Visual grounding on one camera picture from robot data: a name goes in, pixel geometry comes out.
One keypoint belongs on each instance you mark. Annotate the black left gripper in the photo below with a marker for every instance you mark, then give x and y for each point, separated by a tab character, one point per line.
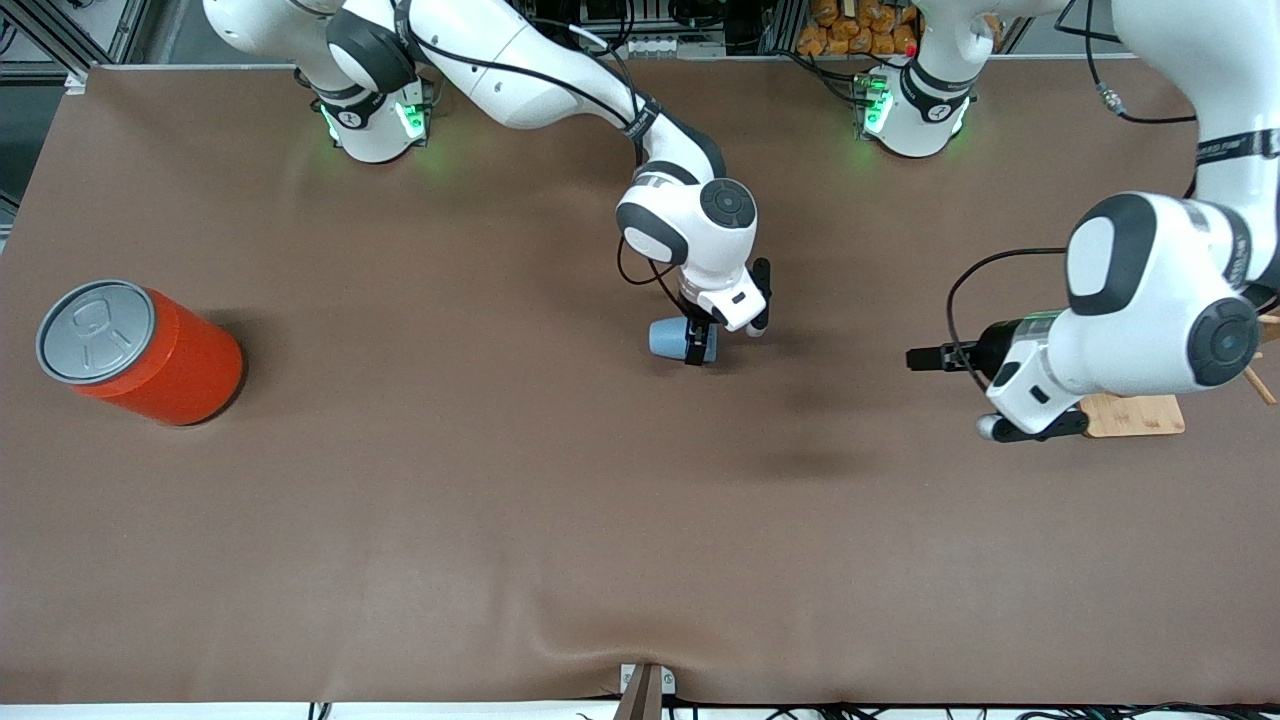
992	347

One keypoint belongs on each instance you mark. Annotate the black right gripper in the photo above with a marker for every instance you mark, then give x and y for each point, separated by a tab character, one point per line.
697	328

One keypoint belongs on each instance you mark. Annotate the light blue plastic cup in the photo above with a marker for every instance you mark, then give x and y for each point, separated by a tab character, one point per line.
665	340

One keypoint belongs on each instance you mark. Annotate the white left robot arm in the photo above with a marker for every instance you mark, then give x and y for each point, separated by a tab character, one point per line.
1150	300

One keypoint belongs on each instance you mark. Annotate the bamboo cup rack stand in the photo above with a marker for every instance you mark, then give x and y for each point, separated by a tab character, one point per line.
1140	415

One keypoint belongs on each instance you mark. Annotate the brown table mat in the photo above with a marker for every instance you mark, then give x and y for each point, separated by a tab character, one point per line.
500	500

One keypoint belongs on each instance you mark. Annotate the white power strip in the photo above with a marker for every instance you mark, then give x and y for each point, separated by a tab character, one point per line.
670	46

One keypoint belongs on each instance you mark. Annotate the orange snack packets pile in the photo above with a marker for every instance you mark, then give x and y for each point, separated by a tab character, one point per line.
850	30

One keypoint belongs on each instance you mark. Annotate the orange can with grey lid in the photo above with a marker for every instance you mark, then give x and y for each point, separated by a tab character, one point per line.
170	365

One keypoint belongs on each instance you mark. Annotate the white corner bracket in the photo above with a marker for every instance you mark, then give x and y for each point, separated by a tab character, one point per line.
77	82

